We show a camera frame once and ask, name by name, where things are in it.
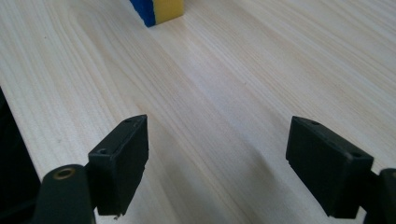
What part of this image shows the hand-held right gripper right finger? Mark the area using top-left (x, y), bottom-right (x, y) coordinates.
top-left (285, 115), bottom-right (375, 219)

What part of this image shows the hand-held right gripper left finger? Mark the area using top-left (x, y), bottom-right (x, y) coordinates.
top-left (87, 114), bottom-right (149, 217)

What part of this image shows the blue and yellow sponge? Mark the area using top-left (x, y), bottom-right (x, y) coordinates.
top-left (129, 0), bottom-right (185, 28)

